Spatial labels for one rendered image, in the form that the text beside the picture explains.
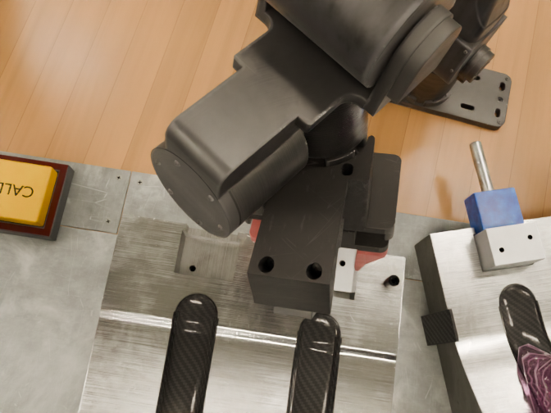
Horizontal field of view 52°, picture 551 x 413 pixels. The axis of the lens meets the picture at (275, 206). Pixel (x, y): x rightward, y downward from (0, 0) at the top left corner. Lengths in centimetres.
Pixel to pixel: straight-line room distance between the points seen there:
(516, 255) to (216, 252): 28
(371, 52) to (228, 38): 47
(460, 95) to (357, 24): 46
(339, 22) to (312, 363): 33
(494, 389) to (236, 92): 39
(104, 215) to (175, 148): 38
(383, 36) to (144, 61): 48
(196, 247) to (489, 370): 29
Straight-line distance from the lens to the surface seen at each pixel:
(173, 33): 71
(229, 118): 25
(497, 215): 59
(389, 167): 39
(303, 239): 30
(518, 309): 60
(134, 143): 65
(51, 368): 62
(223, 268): 53
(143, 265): 51
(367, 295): 51
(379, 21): 24
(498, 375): 56
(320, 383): 51
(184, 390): 51
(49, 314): 62
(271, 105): 26
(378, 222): 37
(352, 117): 31
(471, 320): 57
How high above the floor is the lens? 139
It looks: 74 degrees down
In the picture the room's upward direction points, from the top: 9 degrees clockwise
